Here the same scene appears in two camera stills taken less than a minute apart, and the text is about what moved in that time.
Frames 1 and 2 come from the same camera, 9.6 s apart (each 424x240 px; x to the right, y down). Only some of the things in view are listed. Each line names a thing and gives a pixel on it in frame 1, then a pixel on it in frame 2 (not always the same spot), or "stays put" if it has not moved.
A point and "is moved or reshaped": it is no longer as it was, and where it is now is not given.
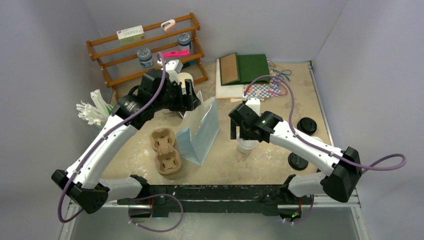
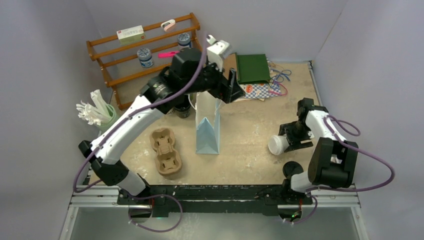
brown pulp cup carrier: x=168 y=159 stays put
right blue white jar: x=184 y=43 stays put
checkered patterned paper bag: x=263 y=90 stays put
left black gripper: x=188 y=102 → x=221 y=90
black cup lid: x=296 y=162 → x=292 y=167
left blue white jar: x=144 y=56 stays put
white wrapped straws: x=94 y=114 stays put
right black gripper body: x=244 y=133 → x=296 y=132
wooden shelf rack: x=128 y=55 stays put
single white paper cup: x=245 y=147 is moved or reshaped
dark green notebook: x=251 y=66 stays put
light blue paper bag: x=202 y=119 is moved or reshaped
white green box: x=131 y=35 stays put
